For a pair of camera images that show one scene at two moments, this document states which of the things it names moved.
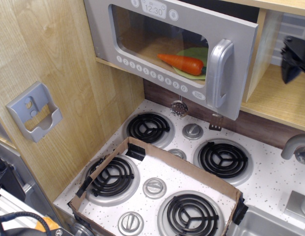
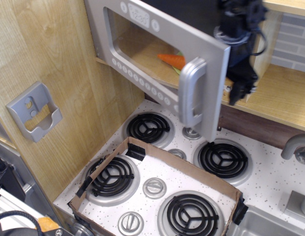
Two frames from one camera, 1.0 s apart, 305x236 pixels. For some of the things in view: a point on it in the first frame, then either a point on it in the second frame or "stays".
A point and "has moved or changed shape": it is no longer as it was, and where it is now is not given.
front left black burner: [116, 184] stays
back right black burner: [223, 160] stays
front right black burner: [191, 213] stays
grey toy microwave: [198, 52] has moved or changed shape
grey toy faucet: [300, 144] stays
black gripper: [296, 51] → [241, 76]
